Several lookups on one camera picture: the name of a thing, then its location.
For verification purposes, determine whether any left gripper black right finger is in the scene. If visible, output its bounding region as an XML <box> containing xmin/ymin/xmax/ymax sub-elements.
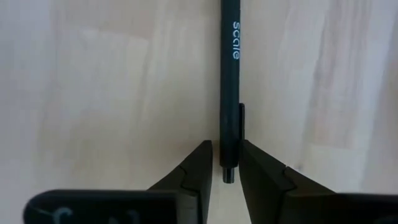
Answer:
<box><xmin>238</xmin><ymin>139</ymin><xmax>338</xmax><ymax>224</ymax></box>

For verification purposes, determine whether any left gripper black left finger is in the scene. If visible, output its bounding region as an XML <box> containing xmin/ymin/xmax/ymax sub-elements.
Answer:
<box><xmin>147</xmin><ymin>139</ymin><xmax>214</xmax><ymax>224</ymax></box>

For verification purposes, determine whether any black pen white lettering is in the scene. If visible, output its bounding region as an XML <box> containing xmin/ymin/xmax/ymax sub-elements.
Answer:
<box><xmin>219</xmin><ymin>0</ymin><xmax>246</xmax><ymax>184</ymax></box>

